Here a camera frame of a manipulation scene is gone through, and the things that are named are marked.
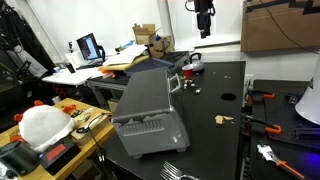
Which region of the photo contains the small printed cardboard box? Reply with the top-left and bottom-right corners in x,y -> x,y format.
148,35 -> 175,59

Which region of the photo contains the gray kettle black handle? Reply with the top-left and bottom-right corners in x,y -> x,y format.
188,52 -> 206,73

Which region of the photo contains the small orange object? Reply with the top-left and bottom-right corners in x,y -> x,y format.
97,66 -> 117,80

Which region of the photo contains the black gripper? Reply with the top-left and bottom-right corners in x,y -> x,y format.
194,0 -> 216,40

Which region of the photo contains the large cardboard box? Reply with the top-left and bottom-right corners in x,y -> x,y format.
240,0 -> 320,54

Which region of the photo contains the black phone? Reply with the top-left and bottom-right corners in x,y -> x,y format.
65,62 -> 77,75

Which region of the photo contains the white desk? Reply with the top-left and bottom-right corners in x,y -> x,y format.
41,65 -> 105,87

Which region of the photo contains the aluminium frame table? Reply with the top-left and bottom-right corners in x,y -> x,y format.
87,49 -> 191,109

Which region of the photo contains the thin black hanging cable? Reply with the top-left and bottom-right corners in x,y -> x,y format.
258,0 -> 320,55

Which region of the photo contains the yellow wooden table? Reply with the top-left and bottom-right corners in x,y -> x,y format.
0,97 -> 116,180

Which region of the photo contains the yellow foam pad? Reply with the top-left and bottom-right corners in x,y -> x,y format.
99,54 -> 150,72

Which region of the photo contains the white paper stack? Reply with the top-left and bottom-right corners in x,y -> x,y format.
102,44 -> 148,67

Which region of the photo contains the black clamp orange handle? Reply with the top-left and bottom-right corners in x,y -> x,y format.
241,113 -> 283,136
245,89 -> 276,105

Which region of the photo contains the black hanging jacket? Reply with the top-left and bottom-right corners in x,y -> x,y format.
0,3 -> 56,79

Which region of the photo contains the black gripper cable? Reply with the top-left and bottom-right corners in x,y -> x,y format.
184,0 -> 198,13

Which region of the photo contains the blue plastic bin lid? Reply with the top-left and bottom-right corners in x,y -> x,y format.
124,57 -> 175,78

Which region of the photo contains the open cardboard box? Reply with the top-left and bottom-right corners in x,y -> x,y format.
132,23 -> 161,46

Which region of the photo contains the black round container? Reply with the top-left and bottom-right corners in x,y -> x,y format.
0,140 -> 42,178

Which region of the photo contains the silver clamp orange handle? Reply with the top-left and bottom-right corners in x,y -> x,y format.
256,143 -> 306,180

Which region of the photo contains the flat tan box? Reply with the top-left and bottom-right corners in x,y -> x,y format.
69,111 -> 114,147

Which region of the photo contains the gray toaster oven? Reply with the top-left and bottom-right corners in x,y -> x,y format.
111,66 -> 192,159

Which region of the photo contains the black scale red display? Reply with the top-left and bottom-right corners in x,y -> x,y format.
35,135 -> 83,176

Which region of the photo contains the open black laptop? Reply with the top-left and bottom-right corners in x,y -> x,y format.
75,32 -> 105,69

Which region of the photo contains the black metal rail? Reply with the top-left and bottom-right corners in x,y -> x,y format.
292,127 -> 320,142

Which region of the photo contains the red plastic cup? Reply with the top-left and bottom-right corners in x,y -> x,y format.
181,64 -> 195,80

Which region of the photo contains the silver fork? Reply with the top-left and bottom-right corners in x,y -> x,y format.
159,160 -> 202,180

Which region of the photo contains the white power socket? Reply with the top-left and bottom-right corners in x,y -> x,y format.
244,73 -> 255,94

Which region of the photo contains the small black bracket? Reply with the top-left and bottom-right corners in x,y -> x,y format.
287,94 -> 302,105

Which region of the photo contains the white box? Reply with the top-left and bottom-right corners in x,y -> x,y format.
64,49 -> 83,69

